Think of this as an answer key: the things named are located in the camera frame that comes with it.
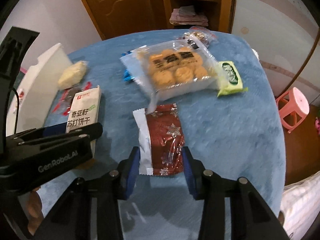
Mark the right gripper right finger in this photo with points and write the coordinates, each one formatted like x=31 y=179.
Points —
x=251 y=217

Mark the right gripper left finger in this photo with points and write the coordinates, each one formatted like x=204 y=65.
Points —
x=88 y=202

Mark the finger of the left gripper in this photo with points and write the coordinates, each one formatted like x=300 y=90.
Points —
x=37 y=133
x=70 y=132

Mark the brown soda cracker pack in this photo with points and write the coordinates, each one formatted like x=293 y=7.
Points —
x=83 y=115

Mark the yellow rice cake block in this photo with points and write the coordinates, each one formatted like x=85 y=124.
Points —
x=72 y=75

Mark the blue white wafer packet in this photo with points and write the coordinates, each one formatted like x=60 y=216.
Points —
x=127 y=77

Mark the dark red snowflake packet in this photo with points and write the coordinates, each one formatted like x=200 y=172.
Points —
x=161 y=140

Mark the round cookies clear pack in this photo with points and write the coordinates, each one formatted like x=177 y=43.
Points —
x=173 y=68

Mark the green pineapple cake packet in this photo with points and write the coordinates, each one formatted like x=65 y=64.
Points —
x=230 y=81

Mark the clear zip bag nuts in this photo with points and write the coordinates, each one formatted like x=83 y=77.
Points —
x=206 y=36

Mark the dark prune red-edged packet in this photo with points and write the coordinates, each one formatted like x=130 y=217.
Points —
x=64 y=104

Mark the person left hand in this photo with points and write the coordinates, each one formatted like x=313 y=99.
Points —
x=34 y=209

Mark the white plastic organizer bin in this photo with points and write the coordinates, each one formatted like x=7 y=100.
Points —
x=37 y=91

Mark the checked bed cover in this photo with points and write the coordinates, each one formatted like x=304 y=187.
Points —
x=300 y=206

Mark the pink plastic stool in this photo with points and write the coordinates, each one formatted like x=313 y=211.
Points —
x=293 y=108

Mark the blue table cloth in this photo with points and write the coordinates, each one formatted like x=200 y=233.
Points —
x=235 y=136

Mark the brown wooden door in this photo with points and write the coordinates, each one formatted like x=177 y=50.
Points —
x=113 y=18

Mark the folded pink cloths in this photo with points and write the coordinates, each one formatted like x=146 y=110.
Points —
x=187 y=16

